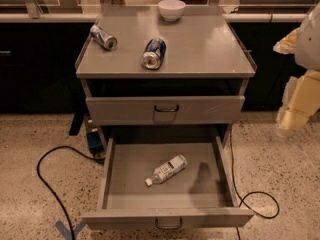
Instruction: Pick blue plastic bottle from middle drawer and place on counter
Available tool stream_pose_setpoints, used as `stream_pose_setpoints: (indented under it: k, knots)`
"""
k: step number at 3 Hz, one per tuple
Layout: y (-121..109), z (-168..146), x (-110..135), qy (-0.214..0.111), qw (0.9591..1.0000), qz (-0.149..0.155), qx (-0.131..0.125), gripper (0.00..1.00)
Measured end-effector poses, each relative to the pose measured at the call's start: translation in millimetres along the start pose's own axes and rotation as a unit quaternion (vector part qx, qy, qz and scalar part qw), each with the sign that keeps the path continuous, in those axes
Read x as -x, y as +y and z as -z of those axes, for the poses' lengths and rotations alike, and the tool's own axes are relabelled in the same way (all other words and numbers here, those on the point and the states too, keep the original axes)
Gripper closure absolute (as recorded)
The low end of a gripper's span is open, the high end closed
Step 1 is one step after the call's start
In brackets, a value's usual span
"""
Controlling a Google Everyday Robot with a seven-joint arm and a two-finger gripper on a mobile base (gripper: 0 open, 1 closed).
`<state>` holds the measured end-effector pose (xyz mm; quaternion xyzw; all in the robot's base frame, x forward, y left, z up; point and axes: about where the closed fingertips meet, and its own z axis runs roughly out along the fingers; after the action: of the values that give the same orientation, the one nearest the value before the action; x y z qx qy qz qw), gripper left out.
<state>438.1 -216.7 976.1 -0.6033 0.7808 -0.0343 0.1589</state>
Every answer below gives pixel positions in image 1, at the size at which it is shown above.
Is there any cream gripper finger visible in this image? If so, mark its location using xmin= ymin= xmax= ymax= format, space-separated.
xmin=273 ymin=28 xmax=298 ymax=55
xmin=276 ymin=70 xmax=320 ymax=137

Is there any clear plastic water bottle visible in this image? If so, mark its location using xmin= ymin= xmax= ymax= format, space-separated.
xmin=145 ymin=154 xmax=187 ymax=187

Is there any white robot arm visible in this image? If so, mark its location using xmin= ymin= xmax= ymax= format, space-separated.
xmin=273 ymin=3 xmax=320 ymax=137

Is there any closed top drawer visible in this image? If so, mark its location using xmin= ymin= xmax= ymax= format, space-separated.
xmin=86 ymin=96 xmax=245 ymax=126

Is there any grey metal drawer cabinet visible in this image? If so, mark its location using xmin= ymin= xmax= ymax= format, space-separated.
xmin=74 ymin=5 xmax=258 ymax=232

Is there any open middle drawer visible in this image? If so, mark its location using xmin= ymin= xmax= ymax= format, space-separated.
xmin=83 ymin=137 xmax=253 ymax=230

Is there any white ceramic bowl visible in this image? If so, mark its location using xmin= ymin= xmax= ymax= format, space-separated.
xmin=158 ymin=0 xmax=186 ymax=22

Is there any blue crushed soda can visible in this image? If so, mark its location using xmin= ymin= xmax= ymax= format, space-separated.
xmin=142 ymin=38 xmax=166 ymax=70

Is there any silver blue can left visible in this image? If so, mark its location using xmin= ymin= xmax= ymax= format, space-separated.
xmin=90 ymin=25 xmax=118 ymax=51

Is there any blue power box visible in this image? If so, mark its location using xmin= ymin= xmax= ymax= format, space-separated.
xmin=86 ymin=129 xmax=104 ymax=154

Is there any blue tape floor mark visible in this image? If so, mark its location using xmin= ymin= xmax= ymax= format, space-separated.
xmin=55 ymin=221 xmax=86 ymax=240

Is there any black floor cable right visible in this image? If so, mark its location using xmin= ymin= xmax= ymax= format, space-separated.
xmin=228 ymin=130 xmax=281 ymax=240

